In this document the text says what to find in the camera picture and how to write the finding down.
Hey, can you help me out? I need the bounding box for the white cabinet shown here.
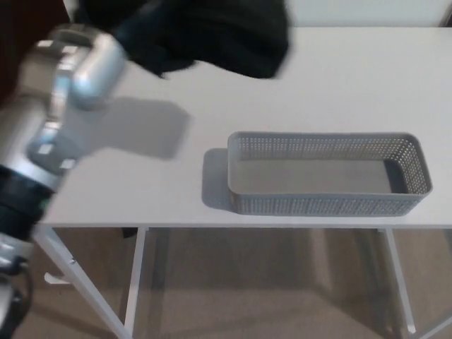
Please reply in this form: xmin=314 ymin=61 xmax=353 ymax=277
xmin=286 ymin=0 xmax=452 ymax=29

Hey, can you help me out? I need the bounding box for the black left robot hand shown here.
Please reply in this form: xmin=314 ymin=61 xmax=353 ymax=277
xmin=75 ymin=0 xmax=199 ymax=81

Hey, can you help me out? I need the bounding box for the white table side hook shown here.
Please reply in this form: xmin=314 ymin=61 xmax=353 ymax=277
xmin=43 ymin=272 xmax=72 ymax=285

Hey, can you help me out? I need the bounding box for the white metal table leg frame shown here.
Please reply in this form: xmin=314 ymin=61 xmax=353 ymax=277
xmin=376 ymin=227 xmax=452 ymax=339
xmin=32 ymin=225 xmax=150 ymax=339

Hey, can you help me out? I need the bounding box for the grey perforated plastic basket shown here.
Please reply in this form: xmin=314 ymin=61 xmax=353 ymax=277
xmin=226 ymin=131 xmax=434 ymax=218

